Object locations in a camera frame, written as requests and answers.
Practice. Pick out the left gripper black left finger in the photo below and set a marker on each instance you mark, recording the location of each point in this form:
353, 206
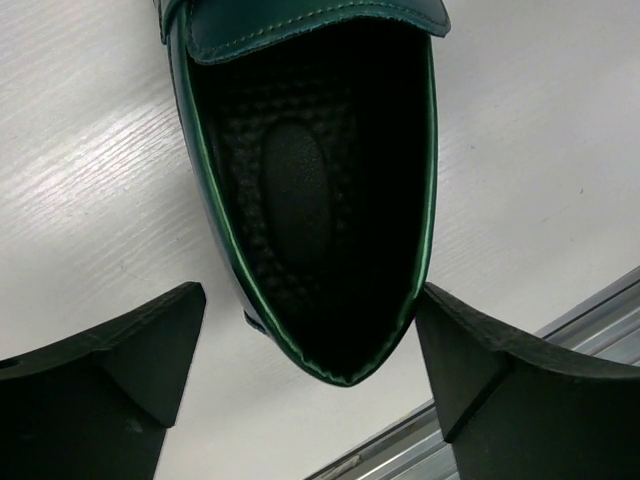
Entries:
98, 404

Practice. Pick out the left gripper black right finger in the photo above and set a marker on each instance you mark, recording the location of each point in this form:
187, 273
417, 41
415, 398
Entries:
514, 406

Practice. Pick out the dark green leather shoe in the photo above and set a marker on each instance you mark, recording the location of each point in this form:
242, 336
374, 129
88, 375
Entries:
311, 127

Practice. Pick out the aluminium mounting rail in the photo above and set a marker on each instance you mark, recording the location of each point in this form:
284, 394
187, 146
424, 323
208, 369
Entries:
605, 326

